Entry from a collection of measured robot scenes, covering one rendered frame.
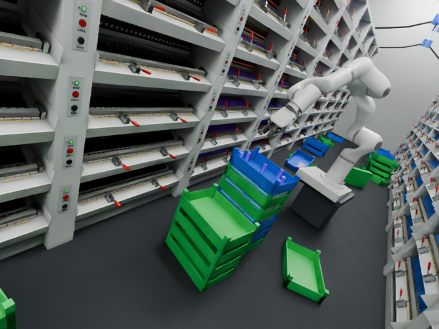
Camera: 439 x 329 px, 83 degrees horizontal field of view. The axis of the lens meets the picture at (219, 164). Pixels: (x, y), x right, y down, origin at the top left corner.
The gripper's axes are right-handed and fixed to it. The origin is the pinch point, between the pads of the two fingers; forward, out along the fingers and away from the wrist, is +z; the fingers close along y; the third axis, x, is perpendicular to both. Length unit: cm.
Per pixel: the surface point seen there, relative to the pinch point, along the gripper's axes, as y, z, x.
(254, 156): 2.3, 13.4, -11.9
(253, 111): 51, -11, -37
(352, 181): 14, -58, -200
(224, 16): 32, -18, 44
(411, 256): -75, -17, -87
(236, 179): -8.3, 28.3, -1.1
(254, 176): -15.8, 20.6, 2.4
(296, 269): -49, 38, -44
